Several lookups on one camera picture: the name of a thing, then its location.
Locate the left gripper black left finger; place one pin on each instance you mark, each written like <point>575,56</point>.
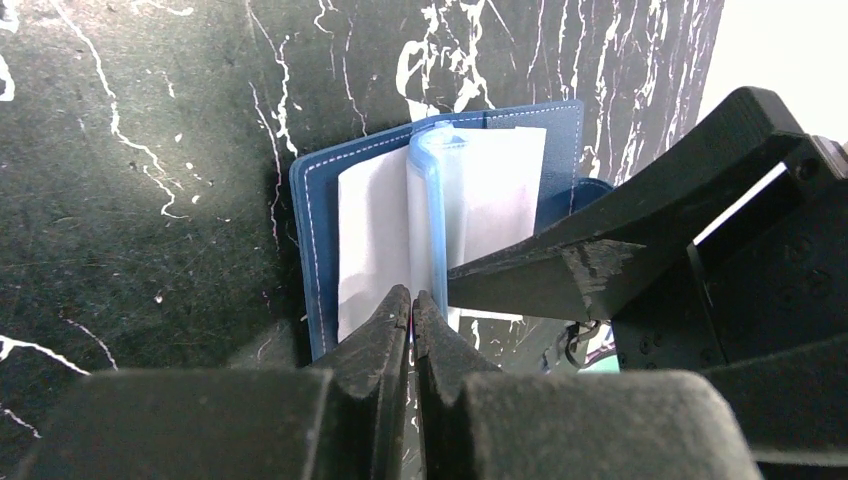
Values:
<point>340,418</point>

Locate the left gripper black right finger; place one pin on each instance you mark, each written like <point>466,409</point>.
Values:
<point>479,422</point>

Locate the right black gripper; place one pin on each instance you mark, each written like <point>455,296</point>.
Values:
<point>759,307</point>

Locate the blue leather card holder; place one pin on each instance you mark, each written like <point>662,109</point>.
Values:
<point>406,205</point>

